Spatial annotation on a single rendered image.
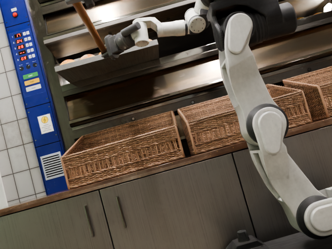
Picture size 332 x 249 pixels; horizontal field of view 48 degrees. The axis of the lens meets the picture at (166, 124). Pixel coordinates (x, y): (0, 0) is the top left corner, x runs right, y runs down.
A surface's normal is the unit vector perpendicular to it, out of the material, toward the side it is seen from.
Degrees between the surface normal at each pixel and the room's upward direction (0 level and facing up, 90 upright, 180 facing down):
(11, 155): 90
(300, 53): 70
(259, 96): 90
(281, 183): 90
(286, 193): 90
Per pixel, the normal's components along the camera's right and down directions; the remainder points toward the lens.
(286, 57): -0.12, -0.40
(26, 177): -0.03, -0.07
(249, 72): 0.21, 0.29
